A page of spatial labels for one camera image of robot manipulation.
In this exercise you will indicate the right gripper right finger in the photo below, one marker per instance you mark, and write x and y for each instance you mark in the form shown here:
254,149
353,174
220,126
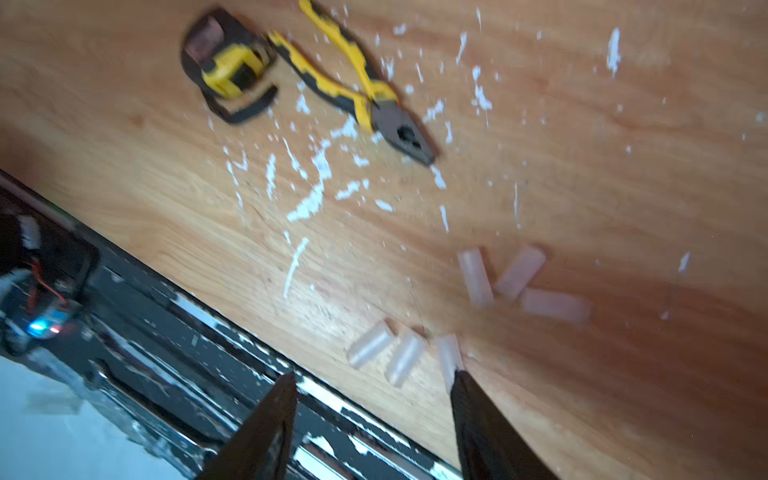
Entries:
489,447

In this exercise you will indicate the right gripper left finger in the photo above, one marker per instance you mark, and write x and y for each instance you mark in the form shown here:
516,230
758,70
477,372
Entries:
260,449

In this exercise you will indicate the clear pen cap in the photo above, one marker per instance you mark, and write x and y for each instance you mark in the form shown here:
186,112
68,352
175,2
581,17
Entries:
523,269
369,345
405,357
556,305
475,277
449,357

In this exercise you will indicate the small circuit board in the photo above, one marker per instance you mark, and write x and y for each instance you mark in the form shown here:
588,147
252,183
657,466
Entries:
32,309

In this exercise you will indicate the yellow black tape measure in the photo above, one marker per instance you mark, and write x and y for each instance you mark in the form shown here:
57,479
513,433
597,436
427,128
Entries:
226,60

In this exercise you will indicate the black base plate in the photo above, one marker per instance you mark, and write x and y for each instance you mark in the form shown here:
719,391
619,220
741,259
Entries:
174,375

